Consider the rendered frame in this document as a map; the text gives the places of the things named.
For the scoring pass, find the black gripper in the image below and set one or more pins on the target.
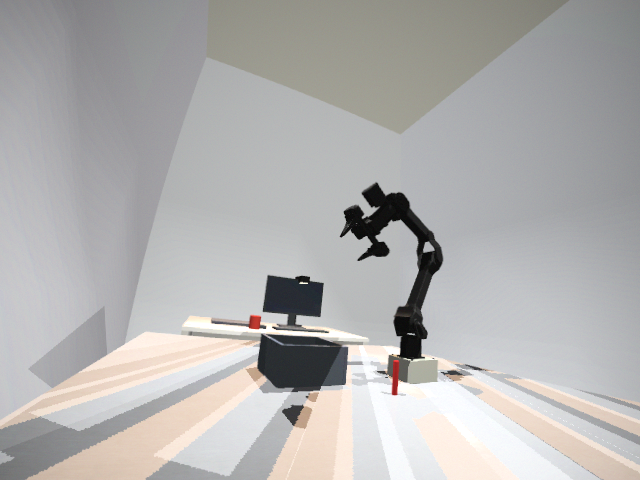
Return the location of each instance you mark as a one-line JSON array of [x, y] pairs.
[[371, 227]]

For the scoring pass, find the dark red peg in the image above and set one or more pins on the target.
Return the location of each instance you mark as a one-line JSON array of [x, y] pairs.
[[394, 390]]

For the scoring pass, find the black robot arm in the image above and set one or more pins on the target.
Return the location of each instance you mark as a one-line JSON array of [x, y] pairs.
[[408, 319]]

